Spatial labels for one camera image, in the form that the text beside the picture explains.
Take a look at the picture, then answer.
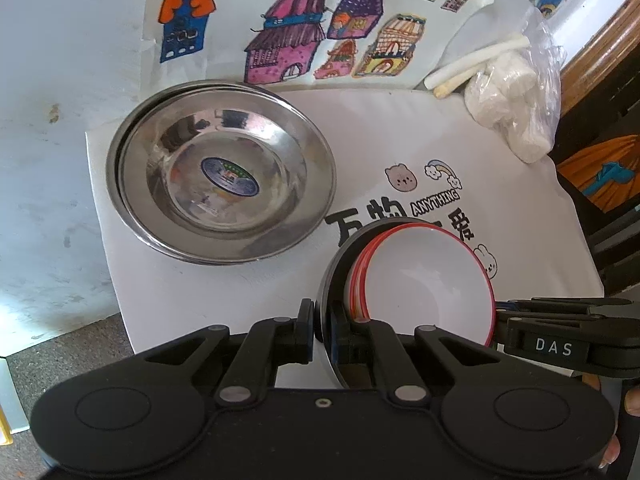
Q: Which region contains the deep steel bowl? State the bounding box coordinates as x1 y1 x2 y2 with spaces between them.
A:
316 218 414 390

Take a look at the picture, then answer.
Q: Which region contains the floral ceramic bowl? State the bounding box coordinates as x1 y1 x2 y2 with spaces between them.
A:
364 222 496 344
344 222 413 322

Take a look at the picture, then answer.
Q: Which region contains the large steel plate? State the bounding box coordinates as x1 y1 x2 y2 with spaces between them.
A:
122 90 336 264

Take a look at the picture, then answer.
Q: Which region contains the person right hand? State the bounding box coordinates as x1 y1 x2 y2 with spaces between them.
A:
601 380 639 479

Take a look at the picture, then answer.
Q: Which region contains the white printed table cloth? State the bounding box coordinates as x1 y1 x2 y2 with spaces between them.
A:
83 84 606 391

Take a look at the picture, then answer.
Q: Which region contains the plastic bag of buns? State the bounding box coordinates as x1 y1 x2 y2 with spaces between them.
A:
463 10 566 164

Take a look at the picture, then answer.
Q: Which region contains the beige rolled stick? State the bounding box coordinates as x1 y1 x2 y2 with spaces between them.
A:
433 63 486 99

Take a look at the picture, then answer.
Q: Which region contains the white rolled stick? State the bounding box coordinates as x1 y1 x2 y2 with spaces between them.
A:
423 34 530 90

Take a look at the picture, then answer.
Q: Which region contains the houses drawing paper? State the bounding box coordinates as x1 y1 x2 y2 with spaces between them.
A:
140 0 494 96

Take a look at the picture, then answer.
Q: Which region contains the brown wooden door frame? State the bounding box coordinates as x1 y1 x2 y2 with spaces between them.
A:
561 0 639 116

